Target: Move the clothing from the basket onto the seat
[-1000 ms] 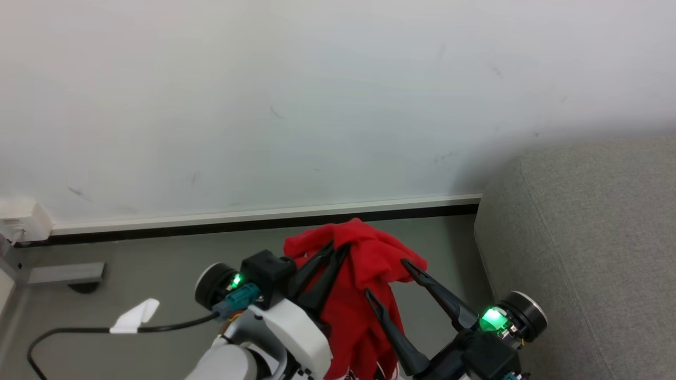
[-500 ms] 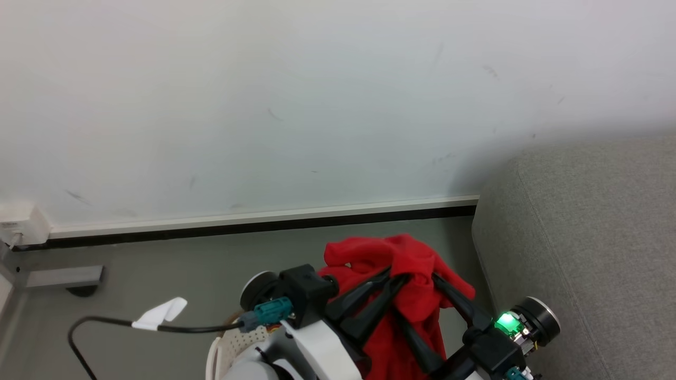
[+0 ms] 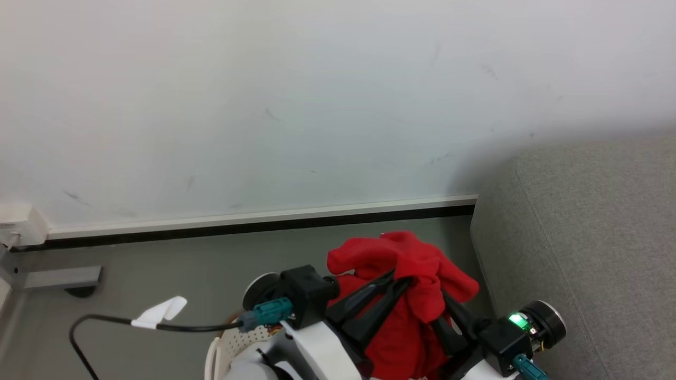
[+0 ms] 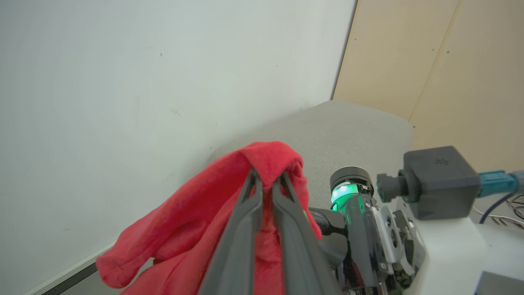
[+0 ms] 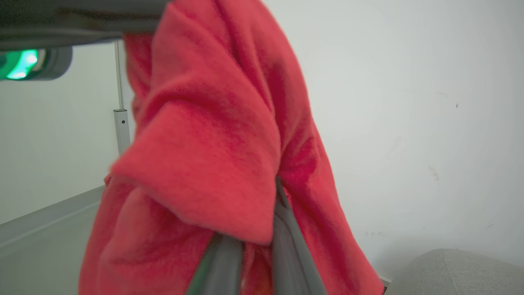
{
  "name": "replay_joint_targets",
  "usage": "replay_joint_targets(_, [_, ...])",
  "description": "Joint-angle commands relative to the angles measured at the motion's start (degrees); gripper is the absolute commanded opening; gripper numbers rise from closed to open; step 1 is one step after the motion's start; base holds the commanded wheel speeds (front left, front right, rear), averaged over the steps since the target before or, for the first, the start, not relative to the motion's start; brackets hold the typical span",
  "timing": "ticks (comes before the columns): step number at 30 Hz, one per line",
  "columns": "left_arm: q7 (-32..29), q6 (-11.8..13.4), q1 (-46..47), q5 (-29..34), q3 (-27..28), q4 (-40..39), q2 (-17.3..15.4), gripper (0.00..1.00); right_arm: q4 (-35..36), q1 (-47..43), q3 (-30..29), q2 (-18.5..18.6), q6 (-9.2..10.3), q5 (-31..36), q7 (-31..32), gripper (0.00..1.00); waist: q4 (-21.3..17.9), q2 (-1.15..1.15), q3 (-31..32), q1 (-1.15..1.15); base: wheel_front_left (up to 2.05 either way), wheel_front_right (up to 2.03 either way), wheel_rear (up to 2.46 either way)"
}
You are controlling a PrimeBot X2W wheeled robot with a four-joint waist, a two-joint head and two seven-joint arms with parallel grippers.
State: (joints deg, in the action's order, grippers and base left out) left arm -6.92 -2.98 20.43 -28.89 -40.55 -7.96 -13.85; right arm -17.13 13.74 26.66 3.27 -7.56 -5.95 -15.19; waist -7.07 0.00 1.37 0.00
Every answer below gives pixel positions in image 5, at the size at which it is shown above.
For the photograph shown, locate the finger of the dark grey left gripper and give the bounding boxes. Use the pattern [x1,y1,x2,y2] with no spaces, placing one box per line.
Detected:
[186,233,245,295]

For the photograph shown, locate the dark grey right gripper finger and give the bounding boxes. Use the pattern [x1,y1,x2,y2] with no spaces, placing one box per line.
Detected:
[272,176,327,295]

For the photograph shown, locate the grey gripper green band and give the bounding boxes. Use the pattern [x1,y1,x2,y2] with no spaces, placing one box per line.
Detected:
[0,0,169,81]

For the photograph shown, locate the red fleece garment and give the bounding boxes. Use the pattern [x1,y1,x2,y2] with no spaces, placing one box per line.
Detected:
[78,0,385,295]

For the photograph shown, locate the grey fabric cushion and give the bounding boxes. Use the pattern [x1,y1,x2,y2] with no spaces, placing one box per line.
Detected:
[386,248,524,295]

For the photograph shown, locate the grey metal wall post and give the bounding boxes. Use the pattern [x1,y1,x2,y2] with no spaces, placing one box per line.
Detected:
[113,40,132,155]

